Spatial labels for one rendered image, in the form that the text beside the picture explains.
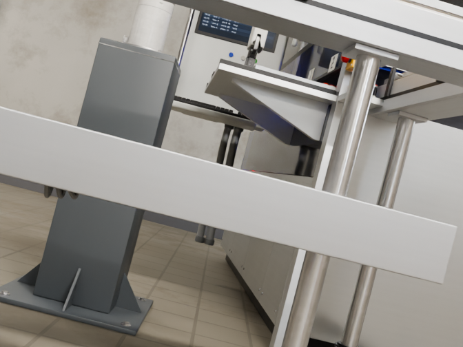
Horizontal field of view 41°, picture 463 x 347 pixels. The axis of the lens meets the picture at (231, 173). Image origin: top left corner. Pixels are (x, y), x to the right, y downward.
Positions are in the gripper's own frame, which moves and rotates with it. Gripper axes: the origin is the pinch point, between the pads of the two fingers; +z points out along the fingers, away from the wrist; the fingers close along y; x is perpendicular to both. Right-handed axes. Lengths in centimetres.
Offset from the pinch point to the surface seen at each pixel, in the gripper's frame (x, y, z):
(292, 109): -18.2, -2.5, 10.8
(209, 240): -14, 97, 72
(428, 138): -63, -13, 8
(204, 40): 16, 91, -22
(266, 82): -6.0, -10.7, 5.9
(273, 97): -10.9, -2.5, 8.7
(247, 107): -8.2, 47.4, 8.3
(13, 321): 45, -36, 94
